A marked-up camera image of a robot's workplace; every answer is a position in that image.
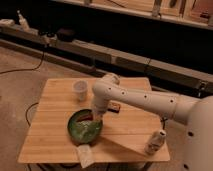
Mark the green ceramic bowl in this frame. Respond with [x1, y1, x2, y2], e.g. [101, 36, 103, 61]
[67, 109, 103, 144]

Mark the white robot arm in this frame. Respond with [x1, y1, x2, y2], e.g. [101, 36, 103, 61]
[91, 73, 213, 171]

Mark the small brown box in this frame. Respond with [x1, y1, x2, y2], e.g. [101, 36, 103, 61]
[108, 103, 121, 113]

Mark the translucent plastic cup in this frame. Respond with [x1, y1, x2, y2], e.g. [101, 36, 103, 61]
[73, 80, 88, 101]

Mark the wooden table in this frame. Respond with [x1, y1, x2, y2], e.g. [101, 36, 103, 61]
[18, 78, 170, 163]

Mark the white crumpled napkin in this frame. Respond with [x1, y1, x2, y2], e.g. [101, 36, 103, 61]
[76, 144, 94, 168]

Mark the white plastic bottle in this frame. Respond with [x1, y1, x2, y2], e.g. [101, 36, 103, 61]
[144, 130, 166, 155]

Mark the black round object on ledge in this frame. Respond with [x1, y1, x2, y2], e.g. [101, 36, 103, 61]
[56, 28, 75, 42]

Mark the white spray bottle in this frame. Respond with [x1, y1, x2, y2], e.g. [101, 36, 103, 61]
[17, 11, 30, 31]

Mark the black cables right of table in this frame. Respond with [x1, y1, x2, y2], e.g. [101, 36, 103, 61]
[159, 116, 168, 131]

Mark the black cable on floor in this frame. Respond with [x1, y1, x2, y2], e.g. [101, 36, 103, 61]
[0, 46, 46, 76]

